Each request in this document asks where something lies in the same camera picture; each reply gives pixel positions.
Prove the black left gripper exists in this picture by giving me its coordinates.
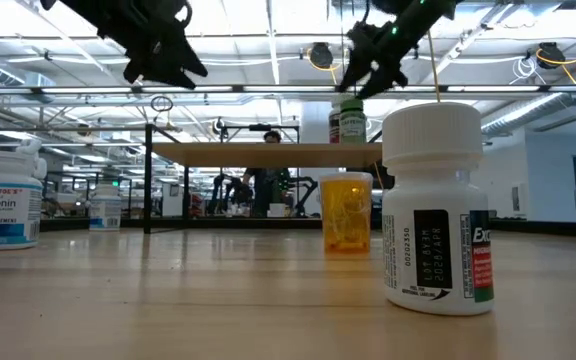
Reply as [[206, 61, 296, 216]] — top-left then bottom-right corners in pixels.
[[96, 0, 209, 91]]

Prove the orange pill vial white cap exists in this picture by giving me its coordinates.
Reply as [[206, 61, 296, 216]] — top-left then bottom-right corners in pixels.
[[319, 172, 374, 255]]

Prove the person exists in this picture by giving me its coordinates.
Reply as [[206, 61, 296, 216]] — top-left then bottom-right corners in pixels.
[[241, 130, 295, 219]]

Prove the white melatonin bottle blue label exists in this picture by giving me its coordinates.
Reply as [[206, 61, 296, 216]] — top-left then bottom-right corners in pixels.
[[0, 149, 44, 251], [89, 183, 123, 232]]

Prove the black ceiling cord reel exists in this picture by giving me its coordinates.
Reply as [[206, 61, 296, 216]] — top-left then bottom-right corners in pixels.
[[534, 38, 576, 71], [306, 41, 340, 85]]

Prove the white Excedrin bottle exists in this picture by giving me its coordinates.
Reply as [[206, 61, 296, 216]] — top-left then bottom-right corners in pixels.
[[381, 102, 496, 317]]

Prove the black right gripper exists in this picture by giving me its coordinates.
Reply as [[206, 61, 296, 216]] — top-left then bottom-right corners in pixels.
[[337, 21, 420, 100]]

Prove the yellow hanging cord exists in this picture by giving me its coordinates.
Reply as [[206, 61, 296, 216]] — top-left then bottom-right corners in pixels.
[[426, 29, 442, 104]]

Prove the black table border frame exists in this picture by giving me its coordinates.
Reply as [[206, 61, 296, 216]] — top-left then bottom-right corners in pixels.
[[40, 216, 576, 239]]

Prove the green caffeine bottle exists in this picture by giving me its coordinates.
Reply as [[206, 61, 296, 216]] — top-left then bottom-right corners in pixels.
[[338, 97, 368, 146]]

